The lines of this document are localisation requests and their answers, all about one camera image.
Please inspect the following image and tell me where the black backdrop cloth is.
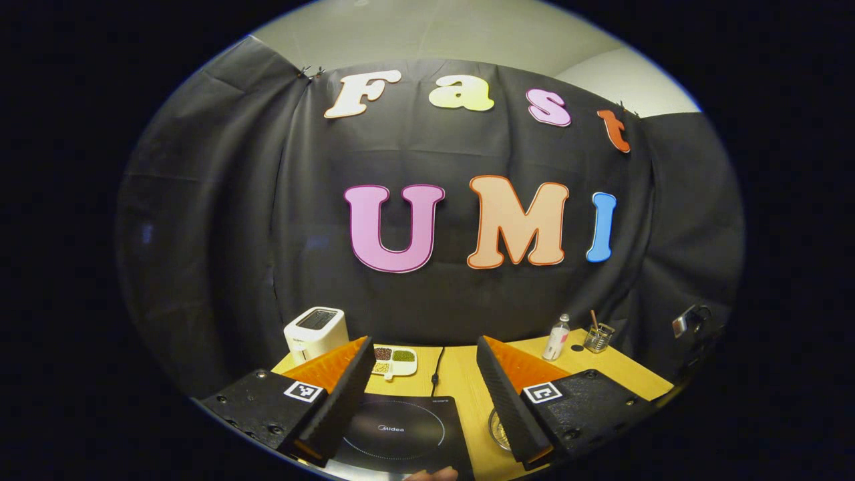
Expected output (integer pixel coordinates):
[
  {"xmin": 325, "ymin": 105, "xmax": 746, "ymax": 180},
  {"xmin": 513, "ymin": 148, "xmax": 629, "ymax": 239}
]
[{"xmin": 115, "ymin": 35, "xmax": 745, "ymax": 402}]

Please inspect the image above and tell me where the white toaster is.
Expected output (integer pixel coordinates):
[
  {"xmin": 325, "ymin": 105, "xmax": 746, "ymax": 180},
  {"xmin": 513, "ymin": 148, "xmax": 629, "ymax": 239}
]
[{"xmin": 284, "ymin": 307, "xmax": 349, "ymax": 365}]

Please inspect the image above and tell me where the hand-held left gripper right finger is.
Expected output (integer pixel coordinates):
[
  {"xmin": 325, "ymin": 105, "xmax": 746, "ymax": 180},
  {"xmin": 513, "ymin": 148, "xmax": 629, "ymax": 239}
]
[{"xmin": 476, "ymin": 335, "xmax": 659, "ymax": 472}]

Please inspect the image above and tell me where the white divided dish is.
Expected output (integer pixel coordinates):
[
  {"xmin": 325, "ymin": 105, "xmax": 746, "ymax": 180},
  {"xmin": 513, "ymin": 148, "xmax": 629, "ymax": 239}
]
[{"xmin": 371, "ymin": 345, "xmax": 418, "ymax": 382}]

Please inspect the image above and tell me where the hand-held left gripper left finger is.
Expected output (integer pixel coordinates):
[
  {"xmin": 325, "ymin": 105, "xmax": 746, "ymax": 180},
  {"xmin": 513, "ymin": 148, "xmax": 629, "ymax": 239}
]
[{"xmin": 194, "ymin": 335, "xmax": 376, "ymax": 468}]

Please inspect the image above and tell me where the small clear glass holder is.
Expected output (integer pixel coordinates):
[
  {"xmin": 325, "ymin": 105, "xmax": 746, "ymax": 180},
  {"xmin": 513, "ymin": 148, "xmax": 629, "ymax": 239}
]
[{"xmin": 584, "ymin": 323, "xmax": 615, "ymax": 354}]

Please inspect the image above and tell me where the small clear bottle white label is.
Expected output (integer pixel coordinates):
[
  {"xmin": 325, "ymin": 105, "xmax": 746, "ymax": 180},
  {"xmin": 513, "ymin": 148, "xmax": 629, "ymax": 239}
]
[{"xmin": 542, "ymin": 313, "xmax": 571, "ymax": 362}]

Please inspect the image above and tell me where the steel pot with black handles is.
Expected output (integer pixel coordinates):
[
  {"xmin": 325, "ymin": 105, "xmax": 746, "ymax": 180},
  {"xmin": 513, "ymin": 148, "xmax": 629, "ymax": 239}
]
[{"xmin": 488, "ymin": 408, "xmax": 513, "ymax": 451}]

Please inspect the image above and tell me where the black power cable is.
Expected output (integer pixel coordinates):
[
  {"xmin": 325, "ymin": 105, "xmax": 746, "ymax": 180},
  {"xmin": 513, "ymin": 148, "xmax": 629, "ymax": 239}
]
[{"xmin": 431, "ymin": 346, "xmax": 447, "ymax": 399}]

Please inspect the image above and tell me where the black induction cooktop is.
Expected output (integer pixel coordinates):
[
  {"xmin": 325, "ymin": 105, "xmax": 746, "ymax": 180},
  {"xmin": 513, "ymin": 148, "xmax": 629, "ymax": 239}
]
[{"xmin": 331, "ymin": 393, "xmax": 476, "ymax": 479}]

